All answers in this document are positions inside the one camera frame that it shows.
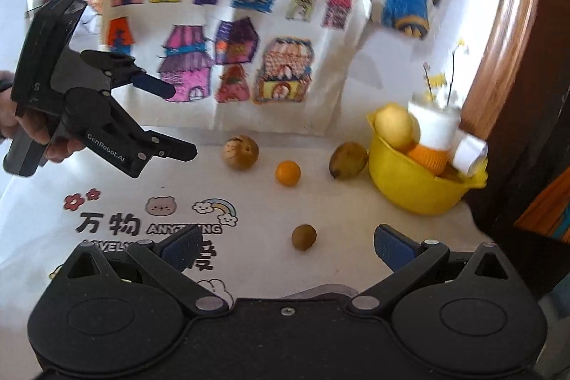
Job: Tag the brown pear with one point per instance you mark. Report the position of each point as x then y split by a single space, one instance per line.
348 161

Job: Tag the white printed table mat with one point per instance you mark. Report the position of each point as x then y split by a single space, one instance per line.
249 206

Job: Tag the orange bottle cap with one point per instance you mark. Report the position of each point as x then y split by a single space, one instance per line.
427 158

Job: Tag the dark door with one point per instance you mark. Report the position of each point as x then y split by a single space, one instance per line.
534 130

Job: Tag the white paper roll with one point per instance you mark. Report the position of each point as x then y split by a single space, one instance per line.
470 155

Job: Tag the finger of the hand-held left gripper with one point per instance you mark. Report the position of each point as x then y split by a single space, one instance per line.
153 85
176 149

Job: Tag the yellow plastic bowl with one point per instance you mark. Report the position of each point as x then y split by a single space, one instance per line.
409 188

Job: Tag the yellow flower sprig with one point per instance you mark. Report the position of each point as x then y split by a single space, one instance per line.
441 79

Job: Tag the small orange kumquat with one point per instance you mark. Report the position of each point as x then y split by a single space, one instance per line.
287 173

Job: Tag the wooden door frame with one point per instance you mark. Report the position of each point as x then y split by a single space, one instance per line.
503 28

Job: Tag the person's left hand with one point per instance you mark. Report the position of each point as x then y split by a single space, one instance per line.
35 130

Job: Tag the colourful houses drawing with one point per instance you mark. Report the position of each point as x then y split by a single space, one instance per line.
222 28

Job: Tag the striped pepino melon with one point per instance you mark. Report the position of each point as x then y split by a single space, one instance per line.
240 153

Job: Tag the yellow pear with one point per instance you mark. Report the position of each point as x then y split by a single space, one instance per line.
394 126

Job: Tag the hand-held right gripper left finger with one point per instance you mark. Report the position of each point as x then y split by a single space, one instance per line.
180 248

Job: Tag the white vase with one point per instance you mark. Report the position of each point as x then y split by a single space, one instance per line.
434 126

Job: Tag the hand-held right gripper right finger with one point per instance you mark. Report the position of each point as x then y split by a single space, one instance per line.
394 248

